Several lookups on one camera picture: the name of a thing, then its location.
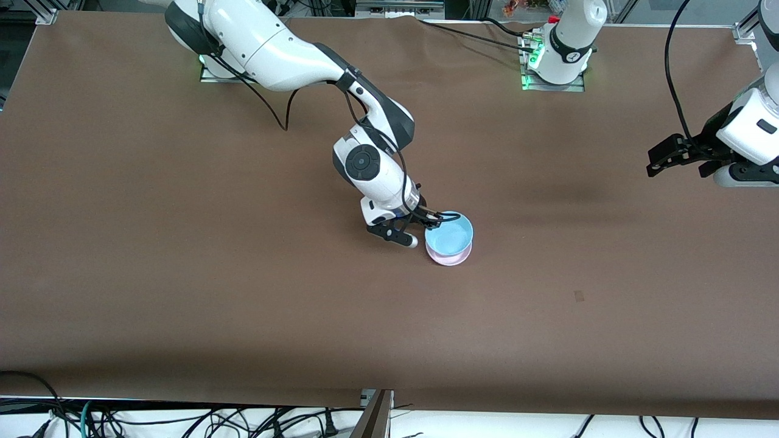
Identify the orange toy clutter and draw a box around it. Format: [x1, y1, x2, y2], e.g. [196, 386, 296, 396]
[502, 0, 570, 18]

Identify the thick black looped cable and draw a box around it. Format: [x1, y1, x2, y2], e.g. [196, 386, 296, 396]
[0, 370, 71, 438]

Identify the aluminium profile post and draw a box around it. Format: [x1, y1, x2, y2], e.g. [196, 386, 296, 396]
[350, 389, 394, 438]

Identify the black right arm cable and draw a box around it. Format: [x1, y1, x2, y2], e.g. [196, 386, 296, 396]
[195, 0, 427, 215]

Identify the pink bowl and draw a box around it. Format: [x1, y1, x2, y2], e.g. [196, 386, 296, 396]
[425, 240, 473, 267]

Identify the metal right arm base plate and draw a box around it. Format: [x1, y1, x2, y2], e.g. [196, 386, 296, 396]
[200, 58, 244, 84]

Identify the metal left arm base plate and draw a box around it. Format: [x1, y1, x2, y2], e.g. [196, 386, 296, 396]
[520, 33, 586, 93]

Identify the black cable on table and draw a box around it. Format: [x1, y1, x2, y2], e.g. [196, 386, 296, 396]
[420, 20, 527, 49]
[478, 17, 539, 36]

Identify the light blue bowl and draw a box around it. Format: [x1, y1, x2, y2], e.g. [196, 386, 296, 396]
[424, 210, 474, 256]

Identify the grey power strip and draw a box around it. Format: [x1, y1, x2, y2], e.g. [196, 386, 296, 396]
[356, 0, 445, 19]

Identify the brown table cover sheet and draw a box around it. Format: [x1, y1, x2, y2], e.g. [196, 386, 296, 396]
[0, 9, 779, 420]

